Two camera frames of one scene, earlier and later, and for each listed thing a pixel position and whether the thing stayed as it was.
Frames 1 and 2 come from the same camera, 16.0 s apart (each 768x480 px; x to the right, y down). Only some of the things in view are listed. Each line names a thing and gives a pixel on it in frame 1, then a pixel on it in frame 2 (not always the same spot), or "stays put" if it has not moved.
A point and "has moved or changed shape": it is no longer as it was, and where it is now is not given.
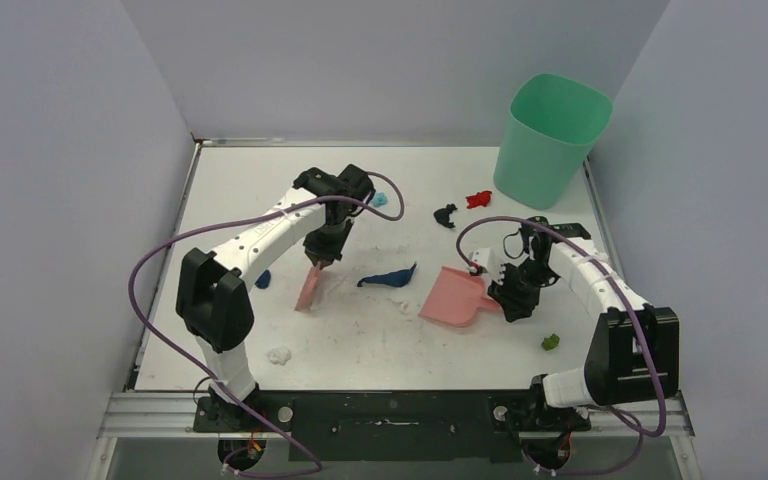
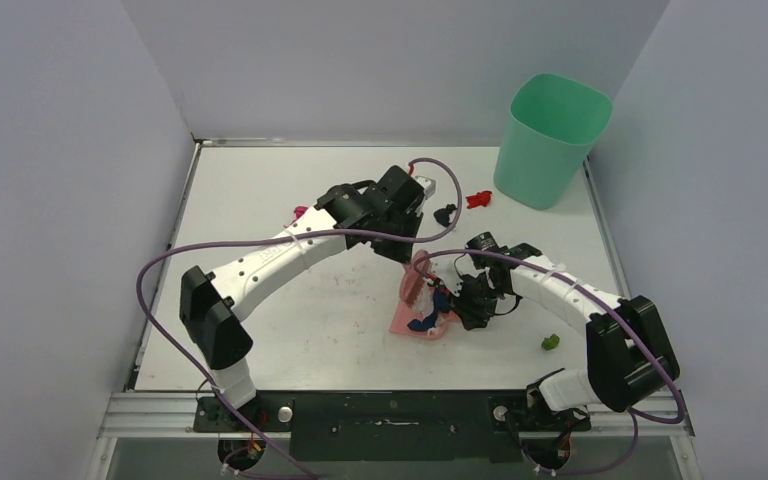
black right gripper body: [513, 291] → [465, 302]
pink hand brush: [304, 299] → [416, 290]
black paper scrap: [442, 215] stays put
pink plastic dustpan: [456, 296] has moved or changed shape
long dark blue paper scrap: [394, 279] → [441, 302]
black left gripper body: [327, 243] → [403, 225]
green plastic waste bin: [551, 126] stays put
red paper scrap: [480, 199] stays put
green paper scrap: [550, 342] stays put
